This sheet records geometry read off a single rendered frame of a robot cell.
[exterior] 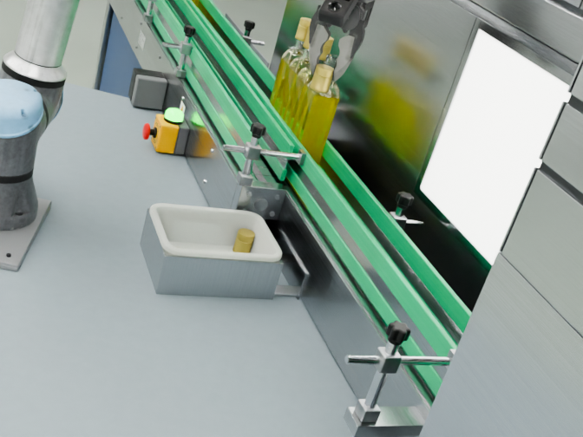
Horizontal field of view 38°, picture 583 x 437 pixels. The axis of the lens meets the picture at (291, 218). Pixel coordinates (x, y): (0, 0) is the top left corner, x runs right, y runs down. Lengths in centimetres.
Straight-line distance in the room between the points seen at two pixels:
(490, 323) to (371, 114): 102
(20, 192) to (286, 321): 52
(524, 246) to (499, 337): 9
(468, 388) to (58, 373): 65
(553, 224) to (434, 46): 90
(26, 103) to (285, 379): 64
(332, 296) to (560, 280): 77
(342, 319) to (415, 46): 56
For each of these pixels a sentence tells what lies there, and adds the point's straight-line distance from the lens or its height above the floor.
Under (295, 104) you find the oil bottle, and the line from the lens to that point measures 179.
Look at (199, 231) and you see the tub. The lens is 165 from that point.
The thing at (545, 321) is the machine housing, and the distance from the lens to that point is 78.
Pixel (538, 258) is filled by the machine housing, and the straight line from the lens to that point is 78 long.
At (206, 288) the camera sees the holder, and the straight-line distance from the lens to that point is 153.
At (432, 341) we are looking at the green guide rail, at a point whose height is 94.
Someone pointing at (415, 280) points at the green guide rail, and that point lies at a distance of 143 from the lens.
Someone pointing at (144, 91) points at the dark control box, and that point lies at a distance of 228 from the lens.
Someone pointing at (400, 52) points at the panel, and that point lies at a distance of 174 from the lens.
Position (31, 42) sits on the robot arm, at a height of 106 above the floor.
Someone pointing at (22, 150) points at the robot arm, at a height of 91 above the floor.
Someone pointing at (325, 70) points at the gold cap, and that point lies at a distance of 157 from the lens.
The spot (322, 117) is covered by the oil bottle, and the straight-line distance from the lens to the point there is 173.
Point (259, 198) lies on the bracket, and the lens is 169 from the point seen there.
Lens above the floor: 156
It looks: 25 degrees down
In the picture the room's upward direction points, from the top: 17 degrees clockwise
